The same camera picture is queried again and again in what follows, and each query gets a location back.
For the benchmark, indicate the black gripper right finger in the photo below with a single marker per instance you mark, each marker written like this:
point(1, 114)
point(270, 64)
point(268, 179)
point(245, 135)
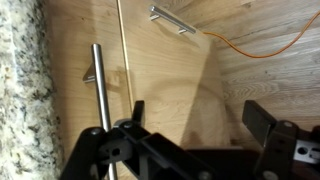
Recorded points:
point(283, 150)

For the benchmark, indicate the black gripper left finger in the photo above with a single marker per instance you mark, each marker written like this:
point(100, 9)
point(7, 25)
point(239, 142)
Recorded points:
point(133, 150)

